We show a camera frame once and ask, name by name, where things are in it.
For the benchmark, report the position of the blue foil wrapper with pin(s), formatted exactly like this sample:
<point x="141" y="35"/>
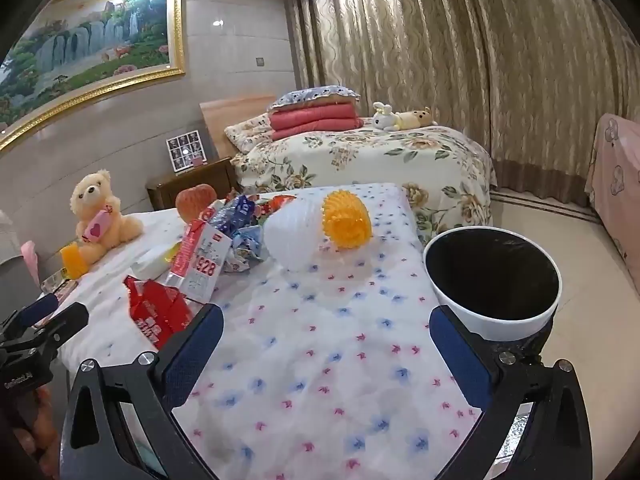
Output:
<point x="245" y="250"/>

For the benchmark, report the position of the person's left hand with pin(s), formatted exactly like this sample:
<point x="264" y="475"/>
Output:
<point x="42" y="435"/>

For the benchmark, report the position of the blue dotted pillow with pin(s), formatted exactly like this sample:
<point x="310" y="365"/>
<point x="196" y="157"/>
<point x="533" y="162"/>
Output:
<point x="315" y="96"/>

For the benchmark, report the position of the cream teddy bear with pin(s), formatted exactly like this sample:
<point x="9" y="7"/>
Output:
<point x="97" y="210"/>

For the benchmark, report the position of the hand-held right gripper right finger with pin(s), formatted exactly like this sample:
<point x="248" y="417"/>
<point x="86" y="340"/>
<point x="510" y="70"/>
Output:
<point x="460" y="360"/>

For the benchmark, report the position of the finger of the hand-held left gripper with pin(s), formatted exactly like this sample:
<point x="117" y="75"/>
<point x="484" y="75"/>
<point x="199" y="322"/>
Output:
<point x="65" y="321"/>
<point x="42" y="305"/>

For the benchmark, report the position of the red apple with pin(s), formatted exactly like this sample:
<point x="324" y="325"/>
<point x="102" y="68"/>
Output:
<point x="195" y="202"/>

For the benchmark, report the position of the bed with floral bedspread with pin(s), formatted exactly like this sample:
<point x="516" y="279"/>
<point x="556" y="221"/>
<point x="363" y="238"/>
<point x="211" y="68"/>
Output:
<point x="380" y="170"/>

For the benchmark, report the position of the gold framed landscape painting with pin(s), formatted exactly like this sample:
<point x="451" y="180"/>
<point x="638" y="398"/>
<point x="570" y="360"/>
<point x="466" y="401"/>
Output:
<point x="75" y="45"/>

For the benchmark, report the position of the white bunny plush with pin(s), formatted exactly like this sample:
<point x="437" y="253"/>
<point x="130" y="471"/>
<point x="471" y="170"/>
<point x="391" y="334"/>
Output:
<point x="385" y="119"/>

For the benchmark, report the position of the white and red milk carton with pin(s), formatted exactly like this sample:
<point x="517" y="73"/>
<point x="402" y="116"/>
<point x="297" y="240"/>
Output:
<point x="205" y="265"/>

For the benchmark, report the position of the wooden nightstand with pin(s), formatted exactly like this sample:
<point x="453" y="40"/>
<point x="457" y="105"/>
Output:
<point x="195" y="185"/>

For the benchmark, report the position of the pink object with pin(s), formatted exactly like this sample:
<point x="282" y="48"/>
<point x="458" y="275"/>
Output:
<point x="30" y="260"/>

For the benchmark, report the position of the silver foil sheet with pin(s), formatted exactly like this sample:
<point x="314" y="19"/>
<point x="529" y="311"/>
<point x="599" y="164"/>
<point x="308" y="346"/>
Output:
<point x="510" y="440"/>

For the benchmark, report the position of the beige patterned curtain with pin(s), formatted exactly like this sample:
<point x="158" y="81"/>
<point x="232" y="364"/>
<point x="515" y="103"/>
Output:
<point x="450" y="60"/>

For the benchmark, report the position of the colourful flat packet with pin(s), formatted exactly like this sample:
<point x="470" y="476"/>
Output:
<point x="60" y="284"/>

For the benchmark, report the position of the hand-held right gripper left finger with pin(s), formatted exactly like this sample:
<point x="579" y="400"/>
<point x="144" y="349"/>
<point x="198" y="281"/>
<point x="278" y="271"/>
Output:
<point x="195" y="355"/>

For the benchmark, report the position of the floral pillow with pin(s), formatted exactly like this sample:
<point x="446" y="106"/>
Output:
<point x="247" y="135"/>

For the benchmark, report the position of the red paper packaging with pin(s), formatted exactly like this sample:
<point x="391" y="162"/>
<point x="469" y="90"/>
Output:
<point x="155" y="310"/>

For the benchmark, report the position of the orange plastic wrapper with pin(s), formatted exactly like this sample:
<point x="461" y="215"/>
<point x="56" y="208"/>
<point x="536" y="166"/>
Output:
<point x="277" y="205"/>

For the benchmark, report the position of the wooden headboard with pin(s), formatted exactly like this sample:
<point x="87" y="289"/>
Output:
<point x="225" y="110"/>

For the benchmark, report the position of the orange cup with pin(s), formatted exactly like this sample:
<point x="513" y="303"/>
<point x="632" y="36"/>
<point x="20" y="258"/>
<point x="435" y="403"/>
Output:
<point x="74" y="260"/>

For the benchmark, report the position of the blue plastic wrapper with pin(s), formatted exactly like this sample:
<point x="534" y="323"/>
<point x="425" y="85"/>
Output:
<point x="235" y="212"/>

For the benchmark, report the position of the white trash bin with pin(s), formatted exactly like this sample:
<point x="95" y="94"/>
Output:
<point x="492" y="327"/>

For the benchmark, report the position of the folded red blanket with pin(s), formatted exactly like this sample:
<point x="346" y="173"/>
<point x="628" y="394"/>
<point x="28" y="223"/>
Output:
<point x="315" y="117"/>

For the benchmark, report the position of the black and white photo frame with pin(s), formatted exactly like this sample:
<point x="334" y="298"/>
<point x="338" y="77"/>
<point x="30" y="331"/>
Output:
<point x="182" y="147"/>

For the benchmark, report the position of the yellow plush toy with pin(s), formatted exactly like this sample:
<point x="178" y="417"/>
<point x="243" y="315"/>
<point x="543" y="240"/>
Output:
<point x="415" y="117"/>

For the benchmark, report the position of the pink cloth covered furniture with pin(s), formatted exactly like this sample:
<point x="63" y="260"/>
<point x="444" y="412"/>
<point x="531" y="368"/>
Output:
<point x="615" y="195"/>

